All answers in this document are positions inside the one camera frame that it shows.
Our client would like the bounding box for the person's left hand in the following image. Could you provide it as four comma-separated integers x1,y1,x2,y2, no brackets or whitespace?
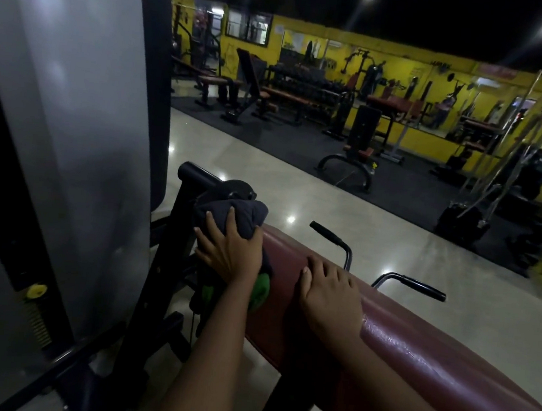
189,203,269,288

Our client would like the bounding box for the person's right hand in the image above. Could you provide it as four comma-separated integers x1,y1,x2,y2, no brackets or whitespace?
291,255,371,358

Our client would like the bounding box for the dark grey green cloth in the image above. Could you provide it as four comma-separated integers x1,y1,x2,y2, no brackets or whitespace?
181,194,281,342

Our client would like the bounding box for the person's left forearm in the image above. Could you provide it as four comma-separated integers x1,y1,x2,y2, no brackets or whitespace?
151,269,258,411

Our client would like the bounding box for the person's right forearm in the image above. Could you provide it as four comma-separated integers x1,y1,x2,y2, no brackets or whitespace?
323,323,498,411

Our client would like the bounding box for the barbell holder with steel bars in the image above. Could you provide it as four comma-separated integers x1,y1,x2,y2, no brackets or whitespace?
432,22,542,254

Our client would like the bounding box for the maroon flat weight bench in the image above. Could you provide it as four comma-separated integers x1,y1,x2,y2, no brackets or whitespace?
193,73,244,113

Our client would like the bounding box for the black dumbbell rack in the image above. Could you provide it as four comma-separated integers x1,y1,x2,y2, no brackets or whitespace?
259,61,359,131

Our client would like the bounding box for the black incline weight bench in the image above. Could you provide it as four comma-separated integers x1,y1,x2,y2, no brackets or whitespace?
220,47,286,129

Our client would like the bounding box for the silver weight stack tower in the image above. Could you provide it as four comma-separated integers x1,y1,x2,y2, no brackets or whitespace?
0,0,184,411

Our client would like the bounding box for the black squat rack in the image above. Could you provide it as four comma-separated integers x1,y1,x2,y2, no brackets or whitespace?
168,2,226,84

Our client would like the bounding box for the dark framed window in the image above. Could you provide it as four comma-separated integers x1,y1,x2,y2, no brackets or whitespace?
224,7,274,47

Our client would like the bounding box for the maroon bench with pale frame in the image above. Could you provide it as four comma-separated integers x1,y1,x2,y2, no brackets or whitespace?
360,93,427,166

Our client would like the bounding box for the long wall mirror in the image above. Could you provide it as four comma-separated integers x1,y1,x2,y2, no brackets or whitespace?
274,27,542,149

